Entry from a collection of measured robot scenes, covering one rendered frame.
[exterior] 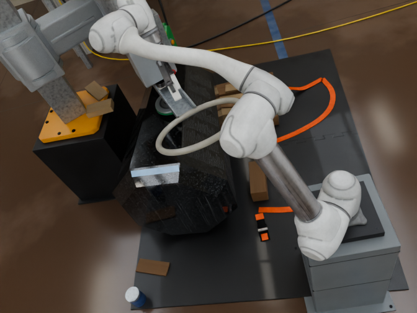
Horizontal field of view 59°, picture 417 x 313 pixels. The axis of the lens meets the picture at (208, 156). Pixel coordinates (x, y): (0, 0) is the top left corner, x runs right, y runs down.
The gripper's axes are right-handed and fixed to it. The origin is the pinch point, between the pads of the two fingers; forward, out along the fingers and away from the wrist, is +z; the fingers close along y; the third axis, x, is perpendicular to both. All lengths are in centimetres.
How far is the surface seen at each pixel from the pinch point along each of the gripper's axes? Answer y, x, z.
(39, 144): 116, 127, 23
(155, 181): 48, 43, 58
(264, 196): 82, -12, 124
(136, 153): 65, 49, 43
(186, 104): 55, 6, 24
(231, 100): 33.1, -19.0, 25.4
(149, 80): 71, 21, 6
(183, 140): 65, 19, 48
